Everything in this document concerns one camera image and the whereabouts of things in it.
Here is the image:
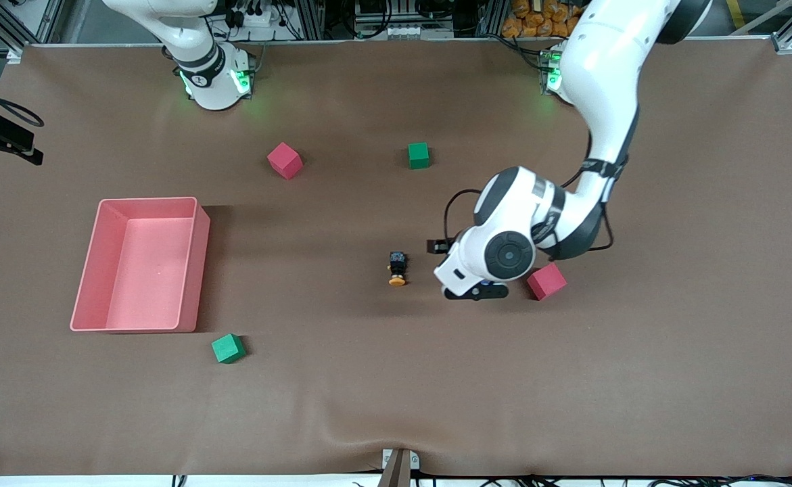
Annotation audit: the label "white power strip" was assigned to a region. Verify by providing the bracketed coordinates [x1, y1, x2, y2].
[224, 0, 283, 30]

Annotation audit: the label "brown table cover mat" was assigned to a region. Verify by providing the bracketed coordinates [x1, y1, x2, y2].
[0, 37, 792, 478]

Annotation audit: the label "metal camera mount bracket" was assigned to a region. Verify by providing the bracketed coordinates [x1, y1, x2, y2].
[381, 448, 421, 487]

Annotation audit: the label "pink plastic tray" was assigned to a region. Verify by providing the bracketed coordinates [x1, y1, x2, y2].
[70, 197, 211, 333]

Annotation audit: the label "pink foam cube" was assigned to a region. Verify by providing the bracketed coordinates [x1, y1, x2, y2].
[528, 262, 569, 302]
[266, 142, 304, 181]

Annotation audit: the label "pile of orange toys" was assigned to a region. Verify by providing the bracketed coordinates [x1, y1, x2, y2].
[502, 0, 580, 39]

